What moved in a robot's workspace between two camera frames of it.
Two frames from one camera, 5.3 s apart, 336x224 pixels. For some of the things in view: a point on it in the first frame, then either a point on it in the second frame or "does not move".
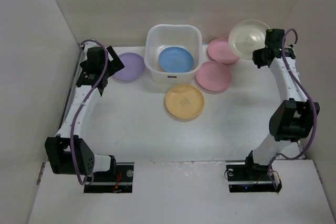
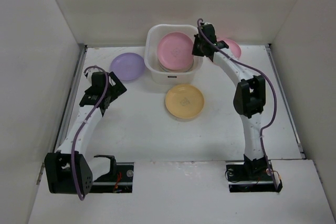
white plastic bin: (159, 36) does not move
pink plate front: (213, 75) to (175, 51)
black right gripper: (260, 57) to (199, 48)
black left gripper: (115, 65) to (118, 88)
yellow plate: (185, 101) does not move
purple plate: (133, 66) does not move
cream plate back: (247, 36) to (176, 71)
